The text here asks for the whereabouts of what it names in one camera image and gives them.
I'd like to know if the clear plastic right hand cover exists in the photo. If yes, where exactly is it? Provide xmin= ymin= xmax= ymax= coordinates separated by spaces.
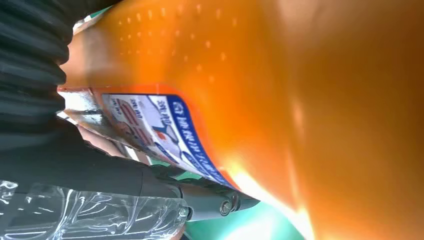
xmin=0 ymin=180 xmax=190 ymax=240

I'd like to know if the ribbed grey right arm sleeve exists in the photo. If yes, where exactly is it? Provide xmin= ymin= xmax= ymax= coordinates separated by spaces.
xmin=0 ymin=0 xmax=123 ymax=150

